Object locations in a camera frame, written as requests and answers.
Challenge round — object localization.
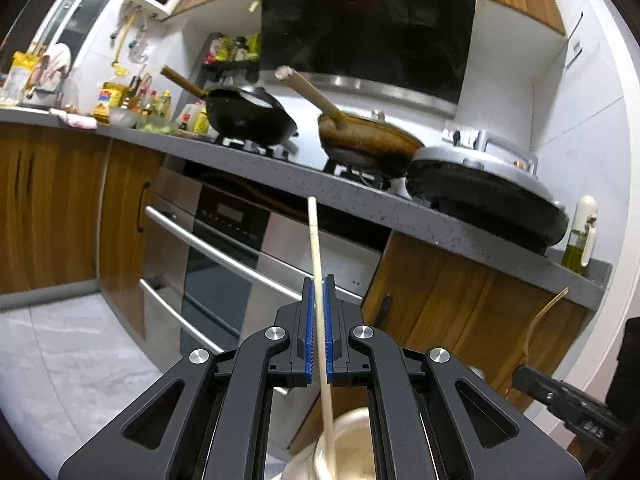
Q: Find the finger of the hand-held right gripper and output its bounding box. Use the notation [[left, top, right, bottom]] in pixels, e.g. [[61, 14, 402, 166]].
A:
[[513, 365, 563, 405]]

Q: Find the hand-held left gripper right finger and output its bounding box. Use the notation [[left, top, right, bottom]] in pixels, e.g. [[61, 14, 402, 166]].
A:
[[322, 275, 586, 480]]

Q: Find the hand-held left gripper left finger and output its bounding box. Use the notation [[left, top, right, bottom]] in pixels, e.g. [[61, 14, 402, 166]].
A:
[[57, 276, 321, 480]]

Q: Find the light wooden chopstick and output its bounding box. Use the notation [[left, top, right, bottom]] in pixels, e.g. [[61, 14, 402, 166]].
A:
[[307, 196, 341, 480]]

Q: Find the cream ceramic utensil holder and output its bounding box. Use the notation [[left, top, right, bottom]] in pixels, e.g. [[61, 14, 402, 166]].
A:
[[280, 406, 381, 480]]

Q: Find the steel built-in oven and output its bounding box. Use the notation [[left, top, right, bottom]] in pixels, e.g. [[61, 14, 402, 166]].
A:
[[140, 167, 396, 396]]

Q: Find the wooden base cabinet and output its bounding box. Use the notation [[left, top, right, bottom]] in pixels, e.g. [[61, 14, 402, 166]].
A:
[[0, 122, 167, 346], [287, 232, 592, 456]]

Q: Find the cream oil sprayer bottle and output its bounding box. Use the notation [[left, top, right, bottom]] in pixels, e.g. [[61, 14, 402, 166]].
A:
[[561, 195, 600, 276]]

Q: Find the black gas hob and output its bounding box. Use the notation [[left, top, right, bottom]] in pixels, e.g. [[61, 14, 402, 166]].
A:
[[215, 132, 406, 193]]

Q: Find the brown frying pan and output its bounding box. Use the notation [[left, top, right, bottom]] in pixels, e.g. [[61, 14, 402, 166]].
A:
[[275, 65, 427, 179]]

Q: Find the large black pan with lid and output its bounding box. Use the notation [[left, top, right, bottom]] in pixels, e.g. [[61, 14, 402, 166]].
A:
[[406, 130, 571, 256]]

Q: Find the white seasoning bottle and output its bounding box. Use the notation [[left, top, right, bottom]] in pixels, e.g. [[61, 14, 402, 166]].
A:
[[177, 101, 201, 132]]

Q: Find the black spice rack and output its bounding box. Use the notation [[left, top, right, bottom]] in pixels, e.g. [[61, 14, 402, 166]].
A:
[[200, 34, 262, 93]]

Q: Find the row of condiment bottles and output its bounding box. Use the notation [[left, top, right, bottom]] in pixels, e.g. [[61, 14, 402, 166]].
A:
[[127, 74, 174, 117]]

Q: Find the glass bowl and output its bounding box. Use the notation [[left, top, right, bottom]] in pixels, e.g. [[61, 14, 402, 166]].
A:
[[107, 106, 141, 129]]

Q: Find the yellow cooking oil bottle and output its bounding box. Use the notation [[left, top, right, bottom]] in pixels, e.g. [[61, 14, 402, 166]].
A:
[[95, 82, 128, 123]]

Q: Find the black range hood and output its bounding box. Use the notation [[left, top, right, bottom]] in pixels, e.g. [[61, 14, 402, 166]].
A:
[[260, 0, 478, 117]]

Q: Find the pink dish cloth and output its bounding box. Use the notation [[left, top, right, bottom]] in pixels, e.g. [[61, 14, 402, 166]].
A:
[[62, 107, 99, 131]]

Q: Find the white and pink towel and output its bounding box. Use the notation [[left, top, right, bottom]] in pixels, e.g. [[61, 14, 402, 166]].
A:
[[37, 44, 73, 92]]

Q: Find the yellow food bag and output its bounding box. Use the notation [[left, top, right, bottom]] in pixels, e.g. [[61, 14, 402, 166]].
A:
[[9, 51, 41, 97]]

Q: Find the kitchen window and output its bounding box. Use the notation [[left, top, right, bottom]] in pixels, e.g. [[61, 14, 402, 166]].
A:
[[0, 0, 126, 88]]

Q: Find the black wok with wooden handle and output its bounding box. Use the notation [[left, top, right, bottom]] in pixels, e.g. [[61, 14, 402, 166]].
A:
[[160, 65, 300, 150]]

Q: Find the white wall socket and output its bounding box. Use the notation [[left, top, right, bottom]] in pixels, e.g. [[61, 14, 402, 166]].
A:
[[442, 121, 481, 148]]

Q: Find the yellow gas hose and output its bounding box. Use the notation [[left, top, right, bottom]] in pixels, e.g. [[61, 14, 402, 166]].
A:
[[114, 9, 137, 68]]

